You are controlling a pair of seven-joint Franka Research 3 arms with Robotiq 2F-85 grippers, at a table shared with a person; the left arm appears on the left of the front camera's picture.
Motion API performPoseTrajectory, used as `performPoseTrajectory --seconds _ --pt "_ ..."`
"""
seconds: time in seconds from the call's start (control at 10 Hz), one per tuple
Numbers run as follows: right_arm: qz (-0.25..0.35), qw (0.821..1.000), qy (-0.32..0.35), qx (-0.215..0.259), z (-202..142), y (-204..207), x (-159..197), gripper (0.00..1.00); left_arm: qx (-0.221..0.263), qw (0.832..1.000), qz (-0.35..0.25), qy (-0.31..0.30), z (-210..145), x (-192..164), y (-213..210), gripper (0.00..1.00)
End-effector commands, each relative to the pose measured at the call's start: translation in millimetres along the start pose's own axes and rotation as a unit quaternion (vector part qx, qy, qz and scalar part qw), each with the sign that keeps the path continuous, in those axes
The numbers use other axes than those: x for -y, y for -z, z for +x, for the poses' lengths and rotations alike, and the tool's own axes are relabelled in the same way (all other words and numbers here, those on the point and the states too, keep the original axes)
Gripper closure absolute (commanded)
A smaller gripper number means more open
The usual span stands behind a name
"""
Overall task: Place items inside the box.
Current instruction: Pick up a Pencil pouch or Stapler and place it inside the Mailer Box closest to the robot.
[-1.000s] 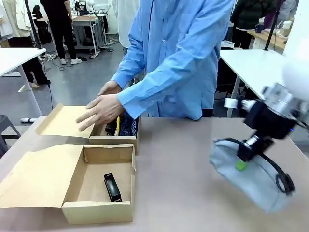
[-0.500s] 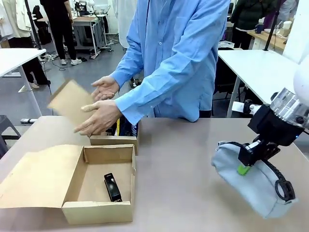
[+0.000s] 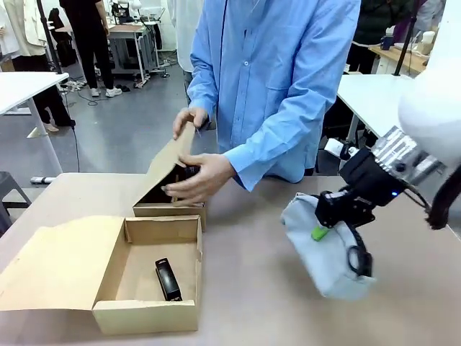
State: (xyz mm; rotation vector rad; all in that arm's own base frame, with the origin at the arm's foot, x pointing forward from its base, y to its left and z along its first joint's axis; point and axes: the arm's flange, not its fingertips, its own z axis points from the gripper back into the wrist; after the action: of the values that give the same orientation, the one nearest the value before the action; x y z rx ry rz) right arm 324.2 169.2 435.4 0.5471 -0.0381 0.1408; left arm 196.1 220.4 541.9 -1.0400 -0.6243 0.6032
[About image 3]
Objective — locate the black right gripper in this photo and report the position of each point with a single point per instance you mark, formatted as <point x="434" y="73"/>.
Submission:
<point x="371" y="180"/>

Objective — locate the grey pencil case black zipper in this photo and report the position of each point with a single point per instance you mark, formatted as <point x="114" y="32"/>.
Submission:
<point x="324" y="266"/>

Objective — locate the cardboard box with short lid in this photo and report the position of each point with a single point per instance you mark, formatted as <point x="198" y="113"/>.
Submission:
<point x="169" y="212"/>

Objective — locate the black stapler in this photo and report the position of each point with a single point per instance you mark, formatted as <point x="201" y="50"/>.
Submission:
<point x="168" y="281"/>

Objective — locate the person right forearm blue sleeve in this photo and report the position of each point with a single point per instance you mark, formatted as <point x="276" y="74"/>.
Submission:
<point x="201" y="90"/>

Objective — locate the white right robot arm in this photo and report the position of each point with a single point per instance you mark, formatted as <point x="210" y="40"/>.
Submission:
<point x="432" y="108"/>

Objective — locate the person left forearm blue sleeve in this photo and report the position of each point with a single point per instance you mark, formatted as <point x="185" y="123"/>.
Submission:
<point x="266" y="144"/>

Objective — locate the cardboard box with long lid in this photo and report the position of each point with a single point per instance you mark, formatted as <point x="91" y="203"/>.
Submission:
<point x="72" y="263"/>

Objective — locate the person left hand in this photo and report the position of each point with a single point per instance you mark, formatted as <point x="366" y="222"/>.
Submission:
<point x="212" y="176"/>

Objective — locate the person right hand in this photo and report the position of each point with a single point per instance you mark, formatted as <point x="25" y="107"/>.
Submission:
<point x="191" y="115"/>

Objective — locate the large white table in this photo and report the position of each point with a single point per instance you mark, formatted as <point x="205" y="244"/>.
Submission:
<point x="371" y="101"/>

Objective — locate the wooden background table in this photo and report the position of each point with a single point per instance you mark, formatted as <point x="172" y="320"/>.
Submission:
<point x="410" y="59"/>

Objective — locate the dark blue mug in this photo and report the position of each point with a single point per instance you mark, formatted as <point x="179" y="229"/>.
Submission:
<point x="387" y="43"/>

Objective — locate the person torso blue shirt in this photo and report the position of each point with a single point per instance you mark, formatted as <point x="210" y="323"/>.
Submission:
<point x="259" y="54"/>

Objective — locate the black stand pole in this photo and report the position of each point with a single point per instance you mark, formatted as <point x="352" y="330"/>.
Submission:
<point x="47" y="32"/>
<point x="407" y="43"/>

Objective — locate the person in purple top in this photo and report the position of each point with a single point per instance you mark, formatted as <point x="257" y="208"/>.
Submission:
<point x="405" y="30"/>

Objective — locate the white roll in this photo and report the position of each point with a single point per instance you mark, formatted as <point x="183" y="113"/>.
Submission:
<point x="428" y="39"/>

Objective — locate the person in dark green jacket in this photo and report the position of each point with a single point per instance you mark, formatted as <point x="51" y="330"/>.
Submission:
<point x="374" y="21"/>

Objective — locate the person in white shirt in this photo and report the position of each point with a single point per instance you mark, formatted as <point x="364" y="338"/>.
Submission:
<point x="183" y="36"/>

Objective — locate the grey background desk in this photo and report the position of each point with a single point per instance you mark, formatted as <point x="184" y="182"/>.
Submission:
<point x="126" y="34"/>

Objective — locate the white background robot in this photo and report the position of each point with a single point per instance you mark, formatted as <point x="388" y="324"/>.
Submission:
<point x="135" y="4"/>

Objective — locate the person in black clothes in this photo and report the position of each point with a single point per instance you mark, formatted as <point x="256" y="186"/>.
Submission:
<point x="90" y="36"/>

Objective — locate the black office chair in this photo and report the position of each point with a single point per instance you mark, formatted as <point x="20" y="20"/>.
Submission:
<point x="61" y="50"/>

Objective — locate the black stool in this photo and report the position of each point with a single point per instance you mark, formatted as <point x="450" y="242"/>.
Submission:
<point x="7" y="184"/>

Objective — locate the white table with single leg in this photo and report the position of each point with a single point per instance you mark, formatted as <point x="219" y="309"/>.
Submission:
<point x="21" y="86"/>

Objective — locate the person in cream jacket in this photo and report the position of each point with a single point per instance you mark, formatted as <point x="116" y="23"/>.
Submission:
<point x="21" y="29"/>

